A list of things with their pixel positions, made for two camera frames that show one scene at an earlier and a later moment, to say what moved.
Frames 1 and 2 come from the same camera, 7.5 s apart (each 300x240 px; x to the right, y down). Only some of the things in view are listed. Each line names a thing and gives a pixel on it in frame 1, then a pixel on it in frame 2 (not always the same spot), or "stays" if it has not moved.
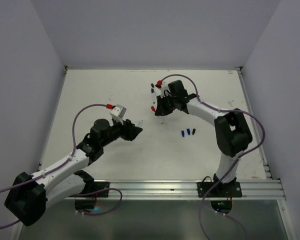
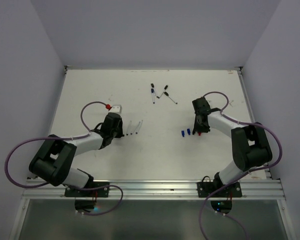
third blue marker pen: [152, 91] stays
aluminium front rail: [270, 190] stays
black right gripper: [161, 110] to [197, 127]
